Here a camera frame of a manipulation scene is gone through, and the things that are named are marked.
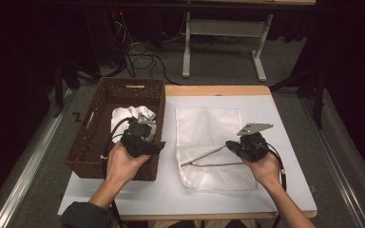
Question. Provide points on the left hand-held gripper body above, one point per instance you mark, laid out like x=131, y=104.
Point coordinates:
x=138, y=134

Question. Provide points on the person's left hand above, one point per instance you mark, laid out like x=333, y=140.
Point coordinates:
x=120, y=164

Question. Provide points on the black metal stand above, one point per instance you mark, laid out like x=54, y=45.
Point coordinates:
x=58, y=88
x=319, y=95

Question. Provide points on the white garment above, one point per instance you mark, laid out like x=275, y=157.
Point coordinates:
x=120, y=114

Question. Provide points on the person's right hand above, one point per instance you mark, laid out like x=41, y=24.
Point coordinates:
x=266, y=172

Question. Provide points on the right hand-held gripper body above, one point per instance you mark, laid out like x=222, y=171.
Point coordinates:
x=255, y=147

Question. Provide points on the white-framed desk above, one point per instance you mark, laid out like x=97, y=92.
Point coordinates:
x=225, y=28

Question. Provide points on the brown wicker basket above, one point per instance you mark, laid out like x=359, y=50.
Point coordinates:
x=88, y=152

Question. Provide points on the metal floor rail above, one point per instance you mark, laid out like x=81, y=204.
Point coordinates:
x=336, y=164
x=28, y=171

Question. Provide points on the person's legs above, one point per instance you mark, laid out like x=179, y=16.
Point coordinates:
x=183, y=224

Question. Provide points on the white mesh laundry bag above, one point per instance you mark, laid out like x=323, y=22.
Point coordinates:
x=209, y=123

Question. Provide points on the white table sheet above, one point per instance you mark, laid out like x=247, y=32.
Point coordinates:
x=177, y=199

